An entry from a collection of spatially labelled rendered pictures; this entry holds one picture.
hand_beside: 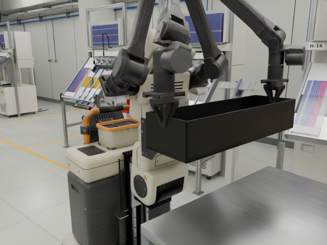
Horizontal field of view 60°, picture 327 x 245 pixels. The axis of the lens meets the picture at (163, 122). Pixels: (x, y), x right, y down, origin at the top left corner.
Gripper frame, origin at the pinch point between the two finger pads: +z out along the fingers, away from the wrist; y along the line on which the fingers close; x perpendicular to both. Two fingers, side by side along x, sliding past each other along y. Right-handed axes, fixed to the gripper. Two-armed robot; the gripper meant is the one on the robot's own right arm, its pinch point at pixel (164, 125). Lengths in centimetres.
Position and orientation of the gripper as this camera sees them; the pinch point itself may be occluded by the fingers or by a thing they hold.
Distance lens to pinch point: 77.6
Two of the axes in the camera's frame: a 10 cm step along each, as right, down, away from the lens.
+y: 7.6, -1.4, 6.3
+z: 0.1, 9.8, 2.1
